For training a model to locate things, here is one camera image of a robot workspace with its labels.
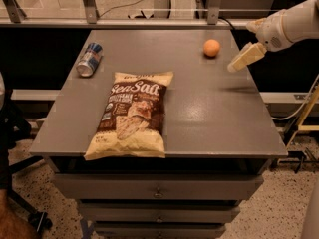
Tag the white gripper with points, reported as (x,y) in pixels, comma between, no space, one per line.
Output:
(273,34)

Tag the orange fruit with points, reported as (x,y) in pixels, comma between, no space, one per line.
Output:
(211,48)

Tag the brown sea salt chip bag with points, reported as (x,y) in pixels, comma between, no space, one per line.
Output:
(132,120)

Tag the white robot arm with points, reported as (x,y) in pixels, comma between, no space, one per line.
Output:
(302,22)

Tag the yellow metal stand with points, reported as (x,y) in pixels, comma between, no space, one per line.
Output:
(298,125)

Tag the grey drawer cabinet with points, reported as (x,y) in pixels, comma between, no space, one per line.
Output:
(215,122)

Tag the blue silver soda can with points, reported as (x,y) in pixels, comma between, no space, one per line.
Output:
(90,60)

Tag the top grey drawer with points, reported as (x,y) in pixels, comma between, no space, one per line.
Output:
(157,186)

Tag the grey drawer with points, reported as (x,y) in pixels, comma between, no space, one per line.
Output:
(157,186)
(159,231)
(158,213)

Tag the middle grey drawer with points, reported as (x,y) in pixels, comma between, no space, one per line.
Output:
(158,213)

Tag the bottom grey drawer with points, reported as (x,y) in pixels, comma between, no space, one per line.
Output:
(159,231)

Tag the black office chair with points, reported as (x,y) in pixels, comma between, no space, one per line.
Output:
(20,129)

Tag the metal railing frame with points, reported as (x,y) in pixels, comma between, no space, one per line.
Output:
(136,14)

